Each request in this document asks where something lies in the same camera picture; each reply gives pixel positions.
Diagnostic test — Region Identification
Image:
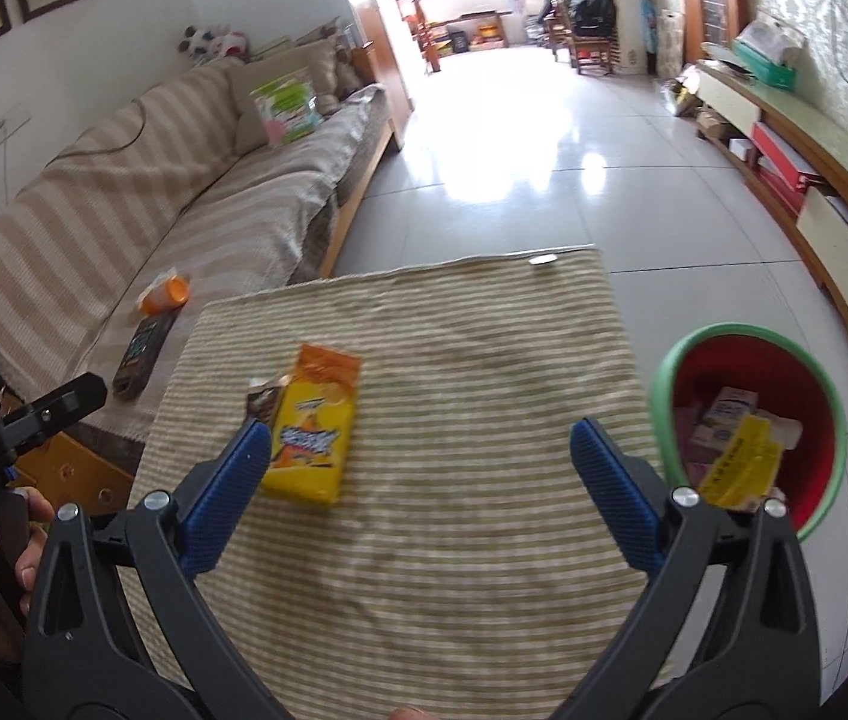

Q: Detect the beige sofa cushion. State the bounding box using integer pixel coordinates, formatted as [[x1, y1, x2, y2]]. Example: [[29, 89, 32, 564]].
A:
[[227, 39, 339, 156]]

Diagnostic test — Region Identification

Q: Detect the orange plastic cup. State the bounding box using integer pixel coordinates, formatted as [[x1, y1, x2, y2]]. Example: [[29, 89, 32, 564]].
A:
[[136, 271, 190, 316]]

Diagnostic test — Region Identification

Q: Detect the green box on cabinet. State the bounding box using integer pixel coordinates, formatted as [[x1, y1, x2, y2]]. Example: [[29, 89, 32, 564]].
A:
[[733, 39, 796, 91]]

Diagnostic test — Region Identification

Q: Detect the wooden chair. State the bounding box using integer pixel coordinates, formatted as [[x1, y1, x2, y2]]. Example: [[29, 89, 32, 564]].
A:
[[554, 0, 618, 76]]

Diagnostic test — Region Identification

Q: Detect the green pink snack bag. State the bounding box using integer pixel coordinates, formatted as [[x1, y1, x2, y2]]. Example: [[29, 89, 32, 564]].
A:
[[250, 68, 323, 146]]

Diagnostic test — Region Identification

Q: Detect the striped beige table mat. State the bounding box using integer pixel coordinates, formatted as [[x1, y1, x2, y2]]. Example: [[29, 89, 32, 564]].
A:
[[134, 247, 657, 718]]

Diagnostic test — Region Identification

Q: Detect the red bin green rim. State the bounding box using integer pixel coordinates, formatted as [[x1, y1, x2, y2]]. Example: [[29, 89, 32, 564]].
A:
[[648, 323, 847, 541]]

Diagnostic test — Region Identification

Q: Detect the plush toy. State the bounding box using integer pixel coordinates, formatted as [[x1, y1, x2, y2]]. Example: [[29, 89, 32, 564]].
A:
[[177, 25, 248, 65]]

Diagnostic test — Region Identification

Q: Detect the white milk carton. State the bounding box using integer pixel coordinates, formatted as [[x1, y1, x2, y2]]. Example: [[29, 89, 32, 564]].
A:
[[689, 387, 759, 458]]

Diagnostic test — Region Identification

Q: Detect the brown chocolate wrapper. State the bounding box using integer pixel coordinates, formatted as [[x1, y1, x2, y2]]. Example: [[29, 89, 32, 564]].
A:
[[245, 374, 289, 427]]

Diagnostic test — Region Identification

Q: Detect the black remote control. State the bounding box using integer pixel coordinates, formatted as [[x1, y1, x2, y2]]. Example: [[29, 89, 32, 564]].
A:
[[112, 309, 180, 401]]

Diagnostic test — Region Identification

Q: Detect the yellow orange snack packet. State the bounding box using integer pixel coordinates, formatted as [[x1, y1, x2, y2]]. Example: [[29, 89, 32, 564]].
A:
[[260, 343, 362, 507]]

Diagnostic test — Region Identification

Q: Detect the yellow paper box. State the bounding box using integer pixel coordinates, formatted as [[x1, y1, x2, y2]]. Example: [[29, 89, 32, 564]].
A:
[[697, 411, 803, 512]]

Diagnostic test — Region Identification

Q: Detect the long wooden TV cabinet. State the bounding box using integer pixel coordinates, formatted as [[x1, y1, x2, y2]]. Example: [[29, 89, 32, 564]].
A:
[[691, 60, 848, 332]]

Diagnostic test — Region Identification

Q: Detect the striped beige sofa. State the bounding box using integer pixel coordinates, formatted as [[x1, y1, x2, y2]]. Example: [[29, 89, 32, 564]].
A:
[[0, 60, 392, 442]]

